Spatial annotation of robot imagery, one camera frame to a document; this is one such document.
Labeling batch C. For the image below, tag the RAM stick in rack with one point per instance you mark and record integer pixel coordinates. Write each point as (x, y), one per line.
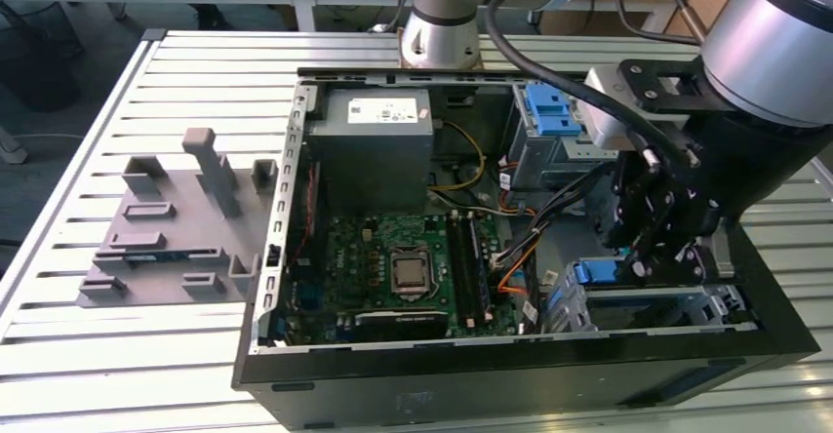
(157, 257)

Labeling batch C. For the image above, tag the green motherboard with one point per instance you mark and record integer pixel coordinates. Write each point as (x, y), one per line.
(354, 238)

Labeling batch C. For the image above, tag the CPU socket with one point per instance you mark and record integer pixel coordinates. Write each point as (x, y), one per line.
(393, 277)

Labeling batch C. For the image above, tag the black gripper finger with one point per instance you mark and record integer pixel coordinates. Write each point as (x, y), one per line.
(684, 238)
(628, 204)

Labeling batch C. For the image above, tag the blue drive cage latch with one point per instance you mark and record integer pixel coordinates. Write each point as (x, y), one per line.
(547, 116)

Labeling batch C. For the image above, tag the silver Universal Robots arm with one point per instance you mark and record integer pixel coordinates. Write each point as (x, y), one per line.
(768, 62)

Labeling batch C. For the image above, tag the black camera bracket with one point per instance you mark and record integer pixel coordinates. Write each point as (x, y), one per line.
(635, 72)

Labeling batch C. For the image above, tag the grey parts rack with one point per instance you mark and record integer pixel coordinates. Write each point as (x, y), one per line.
(182, 238)

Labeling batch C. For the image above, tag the white furniture leg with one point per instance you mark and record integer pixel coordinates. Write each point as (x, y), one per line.
(14, 147)

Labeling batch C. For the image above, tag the black RAM slot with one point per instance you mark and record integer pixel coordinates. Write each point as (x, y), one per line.
(461, 267)

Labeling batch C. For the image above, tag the black graphics card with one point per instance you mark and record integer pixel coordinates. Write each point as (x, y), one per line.
(401, 323)

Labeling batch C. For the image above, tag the installed RAM stick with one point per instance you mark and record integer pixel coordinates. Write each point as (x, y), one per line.
(483, 277)

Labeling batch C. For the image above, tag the grey power supply unit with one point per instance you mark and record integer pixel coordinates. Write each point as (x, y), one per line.
(372, 169)

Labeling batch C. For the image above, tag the black open PC case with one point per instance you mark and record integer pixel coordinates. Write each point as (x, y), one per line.
(456, 384)

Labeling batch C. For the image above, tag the silver CPU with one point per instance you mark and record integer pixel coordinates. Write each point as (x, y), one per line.
(412, 273)

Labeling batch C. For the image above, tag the metal optical drive cage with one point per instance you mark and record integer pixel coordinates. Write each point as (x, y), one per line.
(547, 160)

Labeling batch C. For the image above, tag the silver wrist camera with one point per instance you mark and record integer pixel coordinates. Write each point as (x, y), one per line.
(612, 121)

